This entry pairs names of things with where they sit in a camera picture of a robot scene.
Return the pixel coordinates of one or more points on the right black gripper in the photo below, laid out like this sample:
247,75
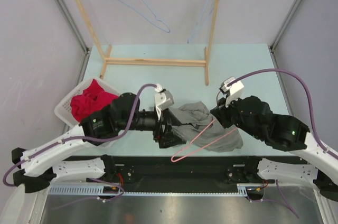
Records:
221,112

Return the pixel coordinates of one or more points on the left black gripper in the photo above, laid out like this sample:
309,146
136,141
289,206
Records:
169,137

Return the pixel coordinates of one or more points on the grey t shirt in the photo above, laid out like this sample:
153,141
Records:
200,127

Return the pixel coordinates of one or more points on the red t shirt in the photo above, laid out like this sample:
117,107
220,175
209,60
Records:
93,99

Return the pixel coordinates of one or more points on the blue wire hanger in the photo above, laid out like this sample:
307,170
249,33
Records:
145,11
204,15

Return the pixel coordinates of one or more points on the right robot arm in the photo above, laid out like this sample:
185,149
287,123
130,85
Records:
284,133

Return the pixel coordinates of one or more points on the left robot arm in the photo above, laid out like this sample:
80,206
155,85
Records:
40,167

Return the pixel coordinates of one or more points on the wooden clothes rack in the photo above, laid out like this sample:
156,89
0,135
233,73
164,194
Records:
107,59

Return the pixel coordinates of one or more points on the white plastic basket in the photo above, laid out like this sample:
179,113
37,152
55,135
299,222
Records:
63,109

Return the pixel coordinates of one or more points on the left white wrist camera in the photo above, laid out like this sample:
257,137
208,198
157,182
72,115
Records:
163,100

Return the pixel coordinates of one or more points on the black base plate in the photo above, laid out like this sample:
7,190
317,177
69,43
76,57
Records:
212,172

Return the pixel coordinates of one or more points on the white cable duct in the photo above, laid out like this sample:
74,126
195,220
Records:
236,190

